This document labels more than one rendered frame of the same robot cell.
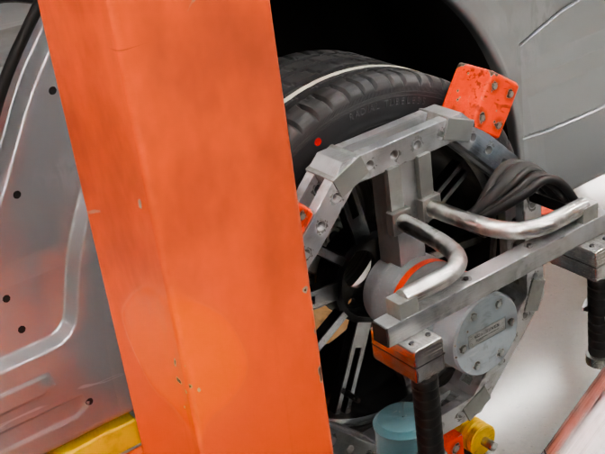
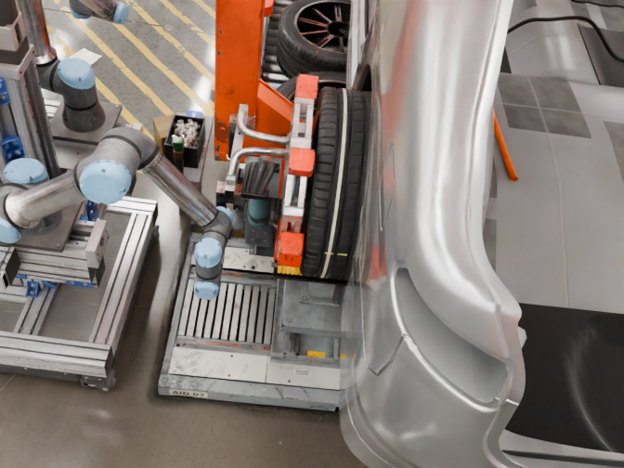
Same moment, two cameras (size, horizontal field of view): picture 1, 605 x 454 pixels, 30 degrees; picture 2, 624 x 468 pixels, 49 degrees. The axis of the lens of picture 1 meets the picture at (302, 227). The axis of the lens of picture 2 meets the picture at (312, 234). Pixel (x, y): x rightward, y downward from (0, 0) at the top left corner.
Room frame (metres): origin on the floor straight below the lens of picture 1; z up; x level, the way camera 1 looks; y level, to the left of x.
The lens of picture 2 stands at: (2.38, -1.60, 2.55)
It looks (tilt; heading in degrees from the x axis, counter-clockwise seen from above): 49 degrees down; 118
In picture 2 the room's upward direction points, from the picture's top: 10 degrees clockwise
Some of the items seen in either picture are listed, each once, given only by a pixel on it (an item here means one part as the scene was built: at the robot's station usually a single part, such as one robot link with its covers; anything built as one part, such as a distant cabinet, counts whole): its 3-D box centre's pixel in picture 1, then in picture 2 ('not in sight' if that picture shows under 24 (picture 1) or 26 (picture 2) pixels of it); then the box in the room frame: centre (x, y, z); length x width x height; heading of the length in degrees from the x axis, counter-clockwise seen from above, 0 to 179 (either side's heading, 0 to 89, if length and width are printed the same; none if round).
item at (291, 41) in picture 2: not in sight; (337, 44); (0.82, 1.25, 0.39); 0.66 x 0.66 x 0.24
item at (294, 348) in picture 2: not in sight; (317, 310); (1.67, -0.09, 0.13); 0.50 x 0.36 x 0.10; 123
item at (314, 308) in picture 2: not in sight; (323, 275); (1.65, -0.05, 0.32); 0.40 x 0.30 x 0.28; 123
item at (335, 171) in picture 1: (406, 293); (294, 179); (1.50, -0.14, 0.85); 0.54 x 0.07 x 0.54; 123
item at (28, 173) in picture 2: not in sight; (26, 183); (0.98, -0.82, 0.98); 0.13 x 0.12 x 0.14; 117
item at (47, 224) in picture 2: not in sight; (34, 207); (0.98, -0.81, 0.87); 0.15 x 0.15 x 0.10
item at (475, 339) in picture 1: (437, 309); (274, 177); (1.44, -0.18, 0.85); 0.21 x 0.14 x 0.14; 33
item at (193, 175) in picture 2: not in sight; (188, 148); (0.82, 0.05, 0.44); 0.43 x 0.17 x 0.03; 123
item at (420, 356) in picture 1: (407, 347); (242, 123); (1.24, -0.11, 0.93); 0.09 x 0.05 x 0.05; 33
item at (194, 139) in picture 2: not in sight; (186, 140); (0.84, 0.02, 0.51); 0.20 x 0.14 x 0.13; 121
